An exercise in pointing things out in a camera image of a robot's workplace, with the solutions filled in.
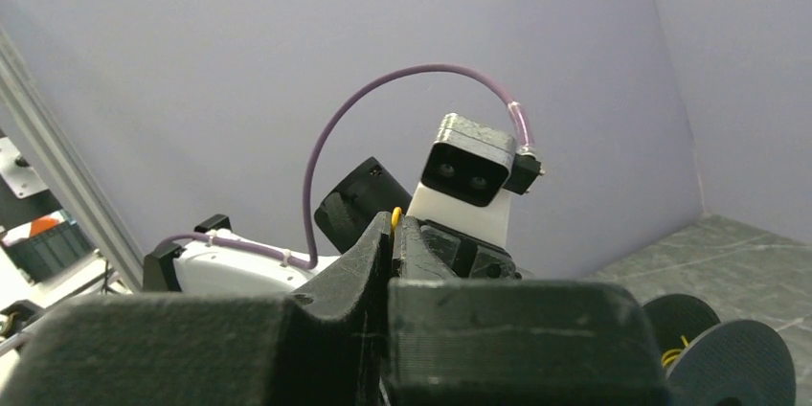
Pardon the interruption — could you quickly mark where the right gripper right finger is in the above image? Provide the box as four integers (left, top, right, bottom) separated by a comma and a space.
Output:
387, 216, 672, 405

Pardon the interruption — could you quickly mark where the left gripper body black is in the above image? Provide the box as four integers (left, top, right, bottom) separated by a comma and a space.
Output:
412, 219, 522, 281

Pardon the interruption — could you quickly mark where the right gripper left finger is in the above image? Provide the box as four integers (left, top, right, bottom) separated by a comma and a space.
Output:
1, 214, 392, 405

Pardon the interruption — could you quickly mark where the grey perforated cable spool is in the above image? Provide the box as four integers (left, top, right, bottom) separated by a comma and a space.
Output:
643, 293, 797, 406

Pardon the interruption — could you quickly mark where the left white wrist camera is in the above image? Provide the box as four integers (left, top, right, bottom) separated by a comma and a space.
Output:
407, 113, 543, 249

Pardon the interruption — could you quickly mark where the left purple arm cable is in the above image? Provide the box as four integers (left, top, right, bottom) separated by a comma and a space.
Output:
155, 62, 537, 271

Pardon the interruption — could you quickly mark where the aluminium frame post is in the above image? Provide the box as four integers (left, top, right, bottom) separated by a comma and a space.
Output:
1, 31, 143, 291

